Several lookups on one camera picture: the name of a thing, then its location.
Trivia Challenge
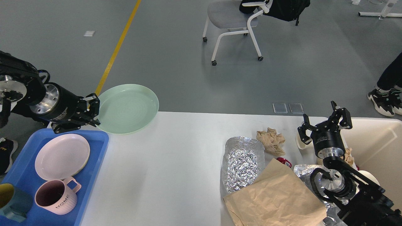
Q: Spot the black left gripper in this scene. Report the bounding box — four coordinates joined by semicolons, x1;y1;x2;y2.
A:
30;83;100;133

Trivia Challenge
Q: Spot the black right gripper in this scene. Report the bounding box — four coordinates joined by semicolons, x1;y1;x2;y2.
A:
297;101;353;159

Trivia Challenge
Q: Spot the light green plate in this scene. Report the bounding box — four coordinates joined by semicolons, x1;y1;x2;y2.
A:
97;83;159;134

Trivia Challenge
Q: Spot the pink HOME mug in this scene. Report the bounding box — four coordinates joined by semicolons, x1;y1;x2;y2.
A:
34;176;82;215

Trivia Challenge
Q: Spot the teal mug yellow inside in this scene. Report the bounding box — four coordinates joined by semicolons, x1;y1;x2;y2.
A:
0;183;33;222

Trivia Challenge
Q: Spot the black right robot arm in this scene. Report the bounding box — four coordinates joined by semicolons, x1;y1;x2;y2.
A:
297;101;402;226

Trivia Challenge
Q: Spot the foil piece under arm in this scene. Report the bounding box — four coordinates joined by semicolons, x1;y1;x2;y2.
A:
293;164;346;226

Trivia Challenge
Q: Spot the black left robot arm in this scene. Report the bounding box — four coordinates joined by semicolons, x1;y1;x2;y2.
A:
0;52;100;134

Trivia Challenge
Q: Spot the white paper cup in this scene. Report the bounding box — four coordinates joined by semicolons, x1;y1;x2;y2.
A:
295;133;313;150

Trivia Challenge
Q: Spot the crumpled napkin by bin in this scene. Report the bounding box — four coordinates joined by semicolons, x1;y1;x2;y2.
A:
344;148;355;166

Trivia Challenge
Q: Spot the beige plastic bin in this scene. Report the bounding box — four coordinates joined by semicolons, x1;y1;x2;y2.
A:
341;117;402;209

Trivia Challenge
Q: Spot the crumpled brown napkin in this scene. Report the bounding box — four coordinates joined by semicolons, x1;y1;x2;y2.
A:
256;127;285;156

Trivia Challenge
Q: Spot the pink plate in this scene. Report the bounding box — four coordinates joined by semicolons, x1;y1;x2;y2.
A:
35;134;90;180

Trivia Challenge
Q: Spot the person black sneakers right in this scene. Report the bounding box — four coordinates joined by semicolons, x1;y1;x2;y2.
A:
368;52;402;117

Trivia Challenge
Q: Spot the brown paper bag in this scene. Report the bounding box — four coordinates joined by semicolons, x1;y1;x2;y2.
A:
223;159;327;226

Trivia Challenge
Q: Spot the crumpled aluminium foil sheet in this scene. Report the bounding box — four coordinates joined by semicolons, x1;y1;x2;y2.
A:
221;136;265;194

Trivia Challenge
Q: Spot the person dark clothing left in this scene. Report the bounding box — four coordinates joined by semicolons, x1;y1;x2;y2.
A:
0;137;18;176

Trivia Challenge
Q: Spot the blue plastic tray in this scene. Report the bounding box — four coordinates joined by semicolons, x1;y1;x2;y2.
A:
0;129;109;226

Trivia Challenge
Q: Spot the black backpack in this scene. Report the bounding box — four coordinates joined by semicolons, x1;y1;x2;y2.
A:
239;0;310;26

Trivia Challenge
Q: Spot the white stand base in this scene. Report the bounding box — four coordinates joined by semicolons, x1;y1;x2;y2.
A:
358;0;402;20

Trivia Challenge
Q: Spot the white grey office chair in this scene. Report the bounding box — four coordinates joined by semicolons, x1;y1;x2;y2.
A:
203;0;273;66

